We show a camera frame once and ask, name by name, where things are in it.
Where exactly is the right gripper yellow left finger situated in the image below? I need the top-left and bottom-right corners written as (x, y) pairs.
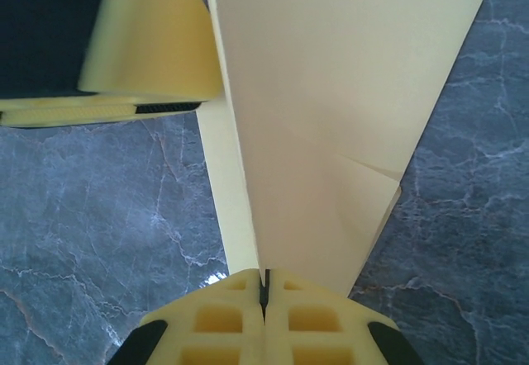
top-left (106, 268), bottom-right (265, 365)

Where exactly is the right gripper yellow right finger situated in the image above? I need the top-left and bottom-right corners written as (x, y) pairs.
top-left (264, 268), bottom-right (423, 365)

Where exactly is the yellow square paper sheet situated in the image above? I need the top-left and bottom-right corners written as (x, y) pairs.
top-left (197, 0), bottom-right (499, 300)

